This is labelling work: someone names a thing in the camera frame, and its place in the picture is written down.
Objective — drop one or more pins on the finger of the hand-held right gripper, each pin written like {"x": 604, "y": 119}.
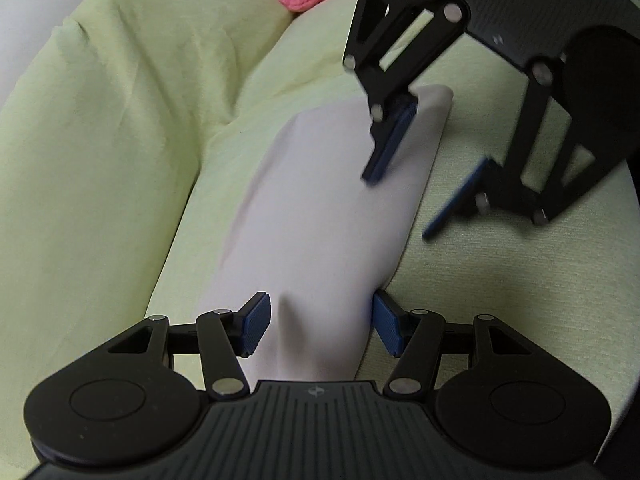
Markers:
{"x": 392, "y": 137}
{"x": 457, "y": 200}

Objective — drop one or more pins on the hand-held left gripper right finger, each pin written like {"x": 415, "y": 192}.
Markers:
{"x": 387, "y": 325}

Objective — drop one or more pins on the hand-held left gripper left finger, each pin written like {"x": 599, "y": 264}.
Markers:
{"x": 257, "y": 322}

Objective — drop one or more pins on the beige garment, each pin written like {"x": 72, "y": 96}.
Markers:
{"x": 325, "y": 210}

